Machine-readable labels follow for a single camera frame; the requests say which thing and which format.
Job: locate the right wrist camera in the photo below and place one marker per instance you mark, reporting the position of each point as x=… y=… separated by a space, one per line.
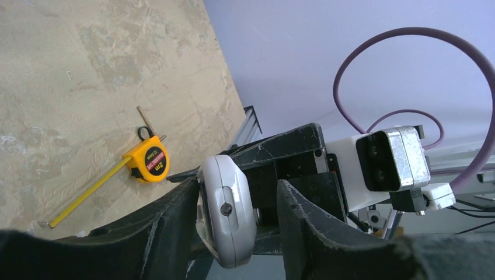
x=388 y=165

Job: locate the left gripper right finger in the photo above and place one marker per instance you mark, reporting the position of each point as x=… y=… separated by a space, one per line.
x=317 y=245

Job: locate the large hex key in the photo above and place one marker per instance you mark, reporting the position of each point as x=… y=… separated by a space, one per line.
x=148 y=125

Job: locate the white remote control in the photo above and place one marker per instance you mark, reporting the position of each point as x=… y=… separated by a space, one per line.
x=226 y=220

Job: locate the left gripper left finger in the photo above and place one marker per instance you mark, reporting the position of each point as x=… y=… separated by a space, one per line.
x=152 y=242

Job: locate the yellow tape measure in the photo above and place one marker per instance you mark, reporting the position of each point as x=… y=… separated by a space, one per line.
x=147 y=162

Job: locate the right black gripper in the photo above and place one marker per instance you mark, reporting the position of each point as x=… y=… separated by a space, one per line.
x=299 y=156

